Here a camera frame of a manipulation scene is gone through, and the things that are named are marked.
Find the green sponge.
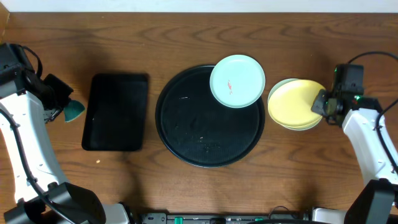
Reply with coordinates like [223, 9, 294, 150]
[63, 100, 85, 123]

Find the light blue plate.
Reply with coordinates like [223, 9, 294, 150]
[210, 55, 266, 108]
[267, 78, 324, 131]

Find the yellow plate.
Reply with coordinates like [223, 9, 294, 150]
[267, 79, 326, 129]

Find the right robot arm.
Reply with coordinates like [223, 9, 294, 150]
[310, 90, 397, 224]

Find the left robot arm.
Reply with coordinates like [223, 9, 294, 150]
[1, 43, 133, 223]

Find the rectangular black tray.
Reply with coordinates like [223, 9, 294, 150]
[81, 73, 149, 152]

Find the round black tray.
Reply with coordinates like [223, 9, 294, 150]
[155, 65, 266, 167]

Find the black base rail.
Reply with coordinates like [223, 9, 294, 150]
[137, 206, 312, 224]

